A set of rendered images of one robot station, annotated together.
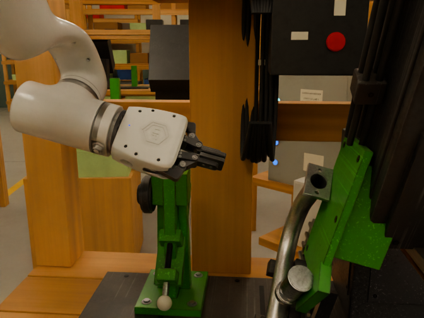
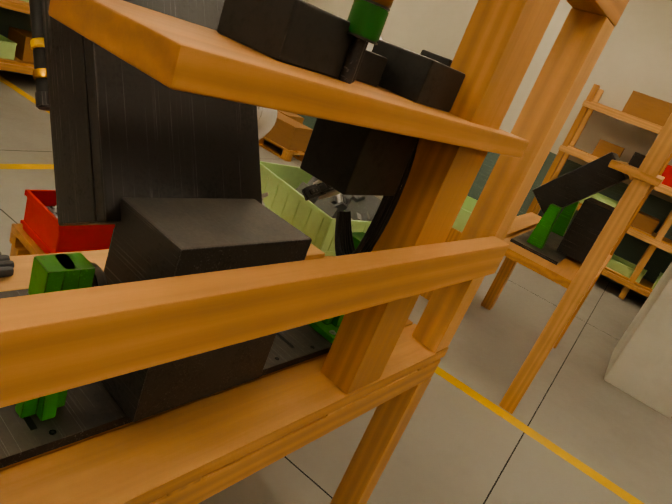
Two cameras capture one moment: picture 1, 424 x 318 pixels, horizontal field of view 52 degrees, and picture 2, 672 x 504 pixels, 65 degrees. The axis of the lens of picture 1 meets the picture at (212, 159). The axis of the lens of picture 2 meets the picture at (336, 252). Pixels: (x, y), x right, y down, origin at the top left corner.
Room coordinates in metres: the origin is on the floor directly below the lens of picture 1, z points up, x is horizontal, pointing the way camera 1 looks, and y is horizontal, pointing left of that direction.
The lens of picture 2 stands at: (1.38, -1.08, 1.59)
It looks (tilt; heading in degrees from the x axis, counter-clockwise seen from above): 21 degrees down; 118
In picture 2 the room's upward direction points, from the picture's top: 22 degrees clockwise
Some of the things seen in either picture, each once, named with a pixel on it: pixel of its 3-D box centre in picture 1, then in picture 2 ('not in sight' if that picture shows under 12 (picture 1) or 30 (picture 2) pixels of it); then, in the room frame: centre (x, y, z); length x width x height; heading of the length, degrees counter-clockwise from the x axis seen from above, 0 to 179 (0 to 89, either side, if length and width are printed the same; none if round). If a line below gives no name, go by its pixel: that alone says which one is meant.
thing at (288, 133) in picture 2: not in sight; (280, 130); (-3.24, 4.70, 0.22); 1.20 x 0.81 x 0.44; 177
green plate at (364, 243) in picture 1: (356, 209); not in sight; (0.60, -0.21, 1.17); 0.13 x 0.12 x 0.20; 85
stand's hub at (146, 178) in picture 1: (146, 194); not in sight; (0.81, 0.13, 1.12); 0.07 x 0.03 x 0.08; 175
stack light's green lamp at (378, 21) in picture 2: not in sight; (366, 21); (0.94, -0.43, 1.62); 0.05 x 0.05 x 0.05
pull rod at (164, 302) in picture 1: (165, 291); not in sight; (0.72, 0.09, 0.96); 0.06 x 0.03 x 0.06; 175
